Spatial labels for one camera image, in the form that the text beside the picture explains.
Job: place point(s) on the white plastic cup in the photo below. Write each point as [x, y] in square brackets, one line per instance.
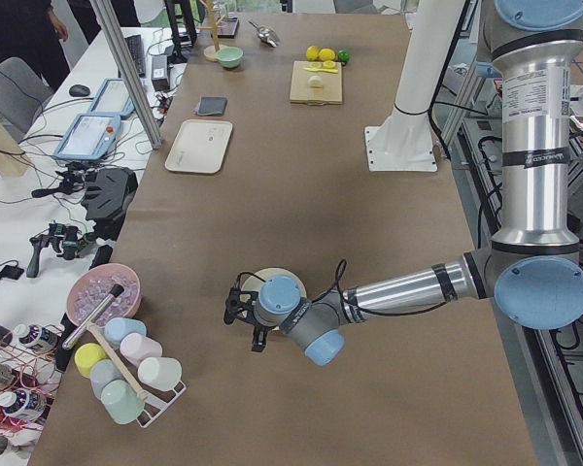
[161, 373]

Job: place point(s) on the pink bowl with ice cubes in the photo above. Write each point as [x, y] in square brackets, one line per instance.
[96, 284]

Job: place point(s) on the mint green plastic cup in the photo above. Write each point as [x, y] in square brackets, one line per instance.
[121, 402]

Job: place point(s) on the whole yellow lemon near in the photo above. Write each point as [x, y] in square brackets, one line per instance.
[313, 53]

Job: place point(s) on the black keyboard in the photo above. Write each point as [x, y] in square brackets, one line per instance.
[135, 48]

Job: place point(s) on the white wire cup rack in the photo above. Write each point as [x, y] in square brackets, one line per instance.
[156, 404]

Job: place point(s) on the yellow plastic knife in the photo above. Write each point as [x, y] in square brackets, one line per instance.
[322, 70]

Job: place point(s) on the cream rectangular tray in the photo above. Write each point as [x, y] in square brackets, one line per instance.
[199, 147]

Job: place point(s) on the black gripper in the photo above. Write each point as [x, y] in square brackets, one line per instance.
[258, 339]

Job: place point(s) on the blue teach pendant far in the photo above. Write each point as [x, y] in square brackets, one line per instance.
[112, 97]

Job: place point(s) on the black plastic housing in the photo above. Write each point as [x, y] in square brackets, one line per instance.
[108, 194]

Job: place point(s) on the black power adapter box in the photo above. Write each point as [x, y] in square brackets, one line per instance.
[160, 74]

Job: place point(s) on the blue teach pendant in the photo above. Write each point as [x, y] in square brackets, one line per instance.
[112, 97]
[89, 137]

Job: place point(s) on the wooden cutting board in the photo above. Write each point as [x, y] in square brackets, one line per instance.
[330, 94]

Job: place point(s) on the grey folded cloth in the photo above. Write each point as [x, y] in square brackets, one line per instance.
[211, 106]

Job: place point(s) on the wooden mug tree stand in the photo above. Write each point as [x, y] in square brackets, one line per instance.
[213, 18]

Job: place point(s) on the whole yellow lemon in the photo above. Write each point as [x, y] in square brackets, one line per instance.
[327, 54]
[313, 53]

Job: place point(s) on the grey plastic cup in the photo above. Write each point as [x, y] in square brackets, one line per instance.
[101, 374]

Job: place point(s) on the green lime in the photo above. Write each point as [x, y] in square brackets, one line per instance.
[343, 57]

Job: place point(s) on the blue teach pendant near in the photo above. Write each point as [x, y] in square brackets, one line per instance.
[89, 137]

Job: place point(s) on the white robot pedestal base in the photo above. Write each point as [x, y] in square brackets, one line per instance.
[403, 142]

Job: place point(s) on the pink plastic cup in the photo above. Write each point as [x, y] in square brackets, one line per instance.
[136, 347]

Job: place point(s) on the grey office chair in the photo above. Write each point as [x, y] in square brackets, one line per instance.
[23, 95]

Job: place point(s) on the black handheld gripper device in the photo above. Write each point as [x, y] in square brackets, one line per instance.
[64, 240]

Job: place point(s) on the aluminium frame post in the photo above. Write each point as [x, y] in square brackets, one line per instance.
[109, 23]

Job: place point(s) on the metal muddler black tip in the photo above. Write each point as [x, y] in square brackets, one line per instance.
[115, 292]

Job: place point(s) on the person in black clothes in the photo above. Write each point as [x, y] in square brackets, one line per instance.
[31, 31]

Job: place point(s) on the mint green bowl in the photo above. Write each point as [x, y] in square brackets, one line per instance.
[230, 57]

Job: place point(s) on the blue plastic cup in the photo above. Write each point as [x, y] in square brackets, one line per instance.
[117, 328]

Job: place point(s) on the yellow plastic cup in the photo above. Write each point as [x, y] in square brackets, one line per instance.
[87, 356]

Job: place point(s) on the cream round plate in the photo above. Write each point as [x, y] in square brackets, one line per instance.
[279, 292]

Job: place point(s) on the whole yellow lemon far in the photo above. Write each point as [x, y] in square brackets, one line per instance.
[327, 54]

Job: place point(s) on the metal scoop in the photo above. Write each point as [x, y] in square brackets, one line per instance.
[267, 35]

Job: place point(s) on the black computer mouse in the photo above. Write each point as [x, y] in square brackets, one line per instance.
[79, 90]

